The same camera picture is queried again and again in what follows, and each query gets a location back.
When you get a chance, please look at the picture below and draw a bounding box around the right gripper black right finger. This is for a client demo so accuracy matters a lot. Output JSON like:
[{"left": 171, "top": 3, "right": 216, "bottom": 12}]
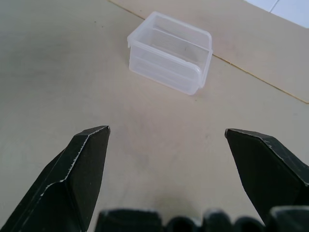
[{"left": 225, "top": 128, "right": 309, "bottom": 227}]

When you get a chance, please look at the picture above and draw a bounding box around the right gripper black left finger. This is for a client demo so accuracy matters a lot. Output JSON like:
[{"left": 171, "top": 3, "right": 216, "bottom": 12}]
[{"left": 0, "top": 125, "right": 112, "bottom": 232}]

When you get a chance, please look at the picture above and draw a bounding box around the translucent plastic container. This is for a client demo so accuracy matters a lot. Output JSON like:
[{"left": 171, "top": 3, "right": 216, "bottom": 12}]
[{"left": 126, "top": 11, "right": 213, "bottom": 96}]

